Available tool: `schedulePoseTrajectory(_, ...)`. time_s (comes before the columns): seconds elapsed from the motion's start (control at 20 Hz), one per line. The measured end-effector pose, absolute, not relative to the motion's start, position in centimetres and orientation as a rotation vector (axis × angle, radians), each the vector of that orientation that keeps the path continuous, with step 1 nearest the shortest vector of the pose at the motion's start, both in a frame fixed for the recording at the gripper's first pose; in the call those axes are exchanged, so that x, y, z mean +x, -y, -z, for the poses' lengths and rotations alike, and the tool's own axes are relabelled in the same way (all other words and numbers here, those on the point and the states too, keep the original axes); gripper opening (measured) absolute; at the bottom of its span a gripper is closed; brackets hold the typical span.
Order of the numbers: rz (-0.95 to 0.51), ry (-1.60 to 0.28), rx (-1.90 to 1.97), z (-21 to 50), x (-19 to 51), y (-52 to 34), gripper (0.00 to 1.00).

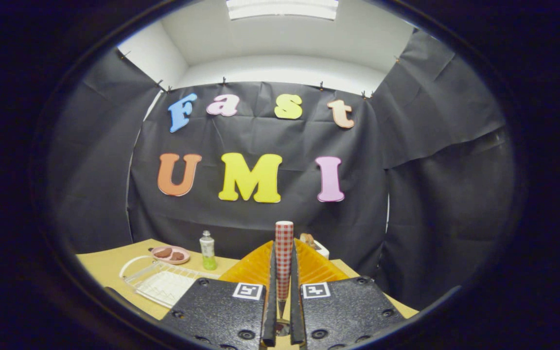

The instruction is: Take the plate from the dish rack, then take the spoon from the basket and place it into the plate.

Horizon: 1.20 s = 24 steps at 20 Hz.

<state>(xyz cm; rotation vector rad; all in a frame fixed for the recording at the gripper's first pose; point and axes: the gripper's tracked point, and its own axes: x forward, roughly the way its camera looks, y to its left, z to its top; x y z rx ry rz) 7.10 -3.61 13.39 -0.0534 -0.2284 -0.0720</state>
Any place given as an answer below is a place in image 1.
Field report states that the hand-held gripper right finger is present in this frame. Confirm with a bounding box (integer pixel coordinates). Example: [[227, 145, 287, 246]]
[[289, 238, 405, 350]]

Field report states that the pink plate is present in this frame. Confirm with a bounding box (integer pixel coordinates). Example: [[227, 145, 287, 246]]
[[151, 245, 191, 265]]

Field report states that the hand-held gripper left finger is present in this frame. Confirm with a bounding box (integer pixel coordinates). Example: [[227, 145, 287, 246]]
[[161, 240, 278, 350]]

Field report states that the white wire dish rack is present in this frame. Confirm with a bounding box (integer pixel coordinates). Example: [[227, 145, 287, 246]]
[[119, 255, 222, 309]]

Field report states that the clear green drink bottle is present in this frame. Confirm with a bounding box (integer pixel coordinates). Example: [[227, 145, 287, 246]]
[[199, 230, 217, 271]]

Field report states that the ceiling light panel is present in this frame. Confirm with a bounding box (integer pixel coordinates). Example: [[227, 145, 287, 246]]
[[226, 0, 339, 21]]

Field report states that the white drip tray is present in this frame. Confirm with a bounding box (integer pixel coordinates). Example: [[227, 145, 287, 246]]
[[137, 271, 212, 308]]

